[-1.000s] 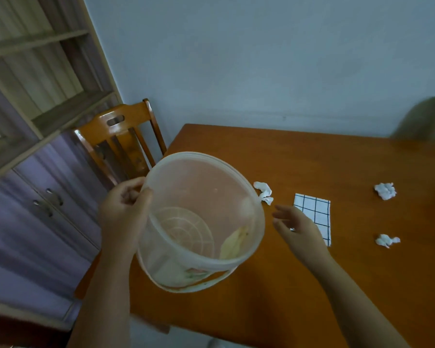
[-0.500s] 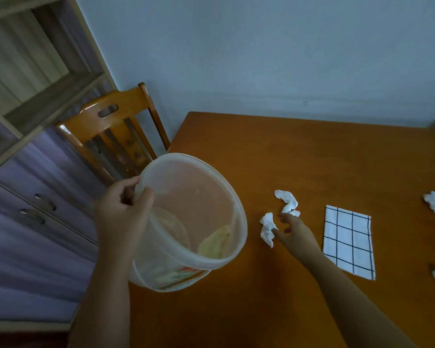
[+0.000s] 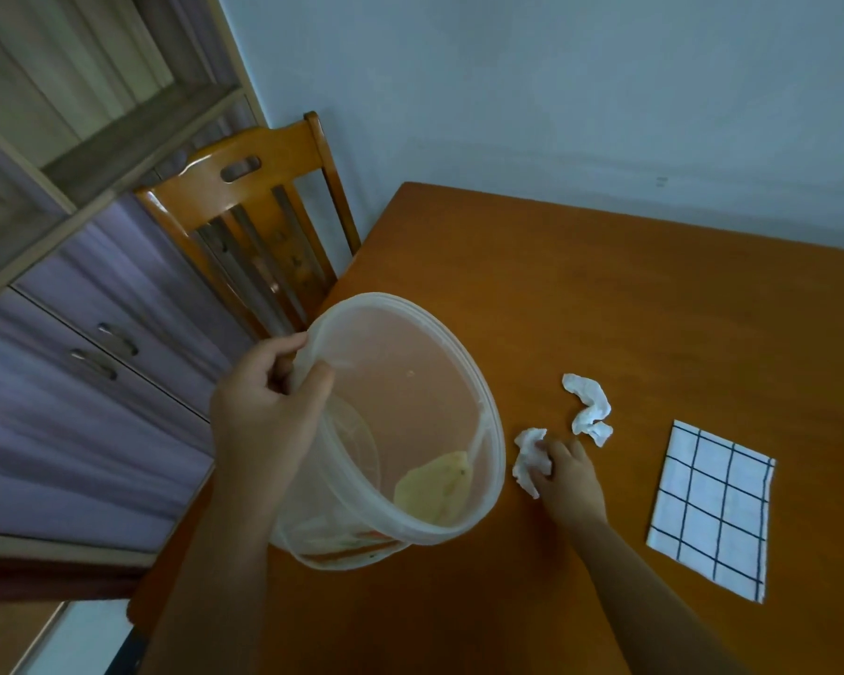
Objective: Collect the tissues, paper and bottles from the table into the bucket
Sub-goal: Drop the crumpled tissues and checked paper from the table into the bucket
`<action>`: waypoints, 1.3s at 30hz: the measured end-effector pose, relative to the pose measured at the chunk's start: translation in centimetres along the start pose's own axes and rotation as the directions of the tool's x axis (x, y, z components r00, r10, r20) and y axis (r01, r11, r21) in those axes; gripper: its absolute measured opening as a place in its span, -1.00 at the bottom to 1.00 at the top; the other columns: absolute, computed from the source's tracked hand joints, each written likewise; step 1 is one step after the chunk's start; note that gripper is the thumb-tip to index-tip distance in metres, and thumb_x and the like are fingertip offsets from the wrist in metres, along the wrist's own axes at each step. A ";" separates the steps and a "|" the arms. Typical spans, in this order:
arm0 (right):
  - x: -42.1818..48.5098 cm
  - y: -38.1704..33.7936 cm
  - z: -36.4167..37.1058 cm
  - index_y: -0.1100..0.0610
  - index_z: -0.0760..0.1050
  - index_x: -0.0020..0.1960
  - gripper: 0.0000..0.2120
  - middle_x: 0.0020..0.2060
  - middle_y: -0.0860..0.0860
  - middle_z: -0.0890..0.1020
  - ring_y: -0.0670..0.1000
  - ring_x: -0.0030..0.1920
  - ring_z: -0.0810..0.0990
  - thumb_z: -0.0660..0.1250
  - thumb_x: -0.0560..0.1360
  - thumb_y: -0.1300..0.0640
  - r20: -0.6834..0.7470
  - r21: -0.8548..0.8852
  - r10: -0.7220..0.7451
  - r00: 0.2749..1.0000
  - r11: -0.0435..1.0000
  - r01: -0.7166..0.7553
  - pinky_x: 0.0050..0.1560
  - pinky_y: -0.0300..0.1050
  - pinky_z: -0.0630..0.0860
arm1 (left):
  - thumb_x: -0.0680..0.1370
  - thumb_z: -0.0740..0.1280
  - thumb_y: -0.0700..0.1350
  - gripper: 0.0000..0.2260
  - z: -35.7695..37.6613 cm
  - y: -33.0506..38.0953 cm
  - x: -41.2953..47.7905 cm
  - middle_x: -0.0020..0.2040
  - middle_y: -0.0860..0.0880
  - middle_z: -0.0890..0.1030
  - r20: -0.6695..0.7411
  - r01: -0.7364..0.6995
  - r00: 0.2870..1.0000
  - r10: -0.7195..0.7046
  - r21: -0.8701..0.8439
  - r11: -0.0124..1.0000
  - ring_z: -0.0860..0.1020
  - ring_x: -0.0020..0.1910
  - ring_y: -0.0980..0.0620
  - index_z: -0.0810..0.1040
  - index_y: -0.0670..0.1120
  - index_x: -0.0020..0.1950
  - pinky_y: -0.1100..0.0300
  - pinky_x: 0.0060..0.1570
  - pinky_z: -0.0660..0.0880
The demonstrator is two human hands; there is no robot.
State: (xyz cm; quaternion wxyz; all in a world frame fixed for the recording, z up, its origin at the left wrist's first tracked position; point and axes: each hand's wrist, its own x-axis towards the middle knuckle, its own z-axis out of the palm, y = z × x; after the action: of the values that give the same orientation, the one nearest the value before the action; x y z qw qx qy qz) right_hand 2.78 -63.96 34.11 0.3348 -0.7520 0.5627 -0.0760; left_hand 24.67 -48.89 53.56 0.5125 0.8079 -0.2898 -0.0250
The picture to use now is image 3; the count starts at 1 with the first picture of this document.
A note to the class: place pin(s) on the wooden chair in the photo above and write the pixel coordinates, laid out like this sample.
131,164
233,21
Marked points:
267,182

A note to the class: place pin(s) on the white black grid cloth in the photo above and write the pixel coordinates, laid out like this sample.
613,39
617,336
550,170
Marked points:
710,506

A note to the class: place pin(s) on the translucent plastic bucket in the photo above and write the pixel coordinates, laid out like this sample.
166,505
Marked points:
408,386

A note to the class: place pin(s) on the pale yellow scrap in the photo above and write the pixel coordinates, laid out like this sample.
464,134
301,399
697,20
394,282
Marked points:
436,492

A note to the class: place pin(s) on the person's right forearm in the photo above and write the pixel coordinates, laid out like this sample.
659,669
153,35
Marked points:
647,611

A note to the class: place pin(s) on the person's right hand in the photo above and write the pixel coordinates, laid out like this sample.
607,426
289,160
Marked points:
573,485

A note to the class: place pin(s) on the person's left hand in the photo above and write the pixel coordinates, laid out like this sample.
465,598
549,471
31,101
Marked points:
260,428

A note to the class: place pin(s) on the white tissue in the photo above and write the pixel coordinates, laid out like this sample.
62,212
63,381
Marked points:
527,456
591,407

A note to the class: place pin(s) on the wooden table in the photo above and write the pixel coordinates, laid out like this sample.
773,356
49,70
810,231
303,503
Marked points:
640,295

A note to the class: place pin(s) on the purple and grey cabinet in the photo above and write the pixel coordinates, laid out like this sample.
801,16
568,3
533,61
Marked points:
77,414

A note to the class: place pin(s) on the person's left forearm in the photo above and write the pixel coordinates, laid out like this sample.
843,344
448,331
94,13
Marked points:
211,597

